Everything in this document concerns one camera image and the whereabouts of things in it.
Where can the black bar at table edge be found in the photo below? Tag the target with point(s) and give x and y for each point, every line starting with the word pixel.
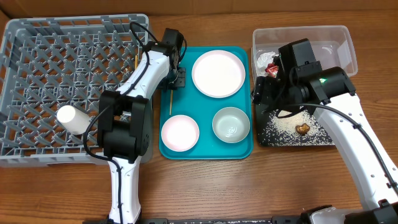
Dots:
pixel 274 220

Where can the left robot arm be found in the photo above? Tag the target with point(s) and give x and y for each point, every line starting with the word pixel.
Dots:
pixel 121 131

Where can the red snack wrapper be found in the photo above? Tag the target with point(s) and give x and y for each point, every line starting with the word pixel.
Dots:
pixel 272 70

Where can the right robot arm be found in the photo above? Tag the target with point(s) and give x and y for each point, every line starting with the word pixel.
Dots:
pixel 330 96

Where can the clear plastic bin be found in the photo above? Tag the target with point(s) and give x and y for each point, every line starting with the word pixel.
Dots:
pixel 332 46

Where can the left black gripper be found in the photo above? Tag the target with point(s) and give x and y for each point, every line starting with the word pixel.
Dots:
pixel 181 83

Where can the grey-green bowl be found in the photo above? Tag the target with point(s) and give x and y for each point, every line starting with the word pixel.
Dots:
pixel 231 125

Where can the wooden chopstick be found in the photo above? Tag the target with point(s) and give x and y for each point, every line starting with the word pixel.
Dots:
pixel 136 60
pixel 171 102

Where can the large white plate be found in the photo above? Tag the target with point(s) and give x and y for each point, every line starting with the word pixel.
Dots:
pixel 218 74

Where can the crumpled white tissue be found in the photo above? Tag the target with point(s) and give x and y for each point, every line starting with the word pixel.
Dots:
pixel 263 61

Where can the brown food chunk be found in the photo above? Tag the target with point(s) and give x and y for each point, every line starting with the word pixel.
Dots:
pixel 302 129

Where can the teal plastic tray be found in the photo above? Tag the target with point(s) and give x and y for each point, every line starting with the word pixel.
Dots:
pixel 191 102

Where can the white cup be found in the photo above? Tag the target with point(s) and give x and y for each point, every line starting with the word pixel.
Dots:
pixel 73 120

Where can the white rice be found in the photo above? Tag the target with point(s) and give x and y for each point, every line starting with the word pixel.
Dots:
pixel 280 133

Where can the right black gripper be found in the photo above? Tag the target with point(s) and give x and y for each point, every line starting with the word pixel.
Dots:
pixel 259 92

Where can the grey plastic dish rack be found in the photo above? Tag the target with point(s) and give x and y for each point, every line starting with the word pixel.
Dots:
pixel 47 63

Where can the black waste tray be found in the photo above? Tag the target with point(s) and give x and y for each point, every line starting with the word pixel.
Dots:
pixel 264 133

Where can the small pink plate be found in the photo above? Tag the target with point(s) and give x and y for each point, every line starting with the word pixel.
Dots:
pixel 180 133

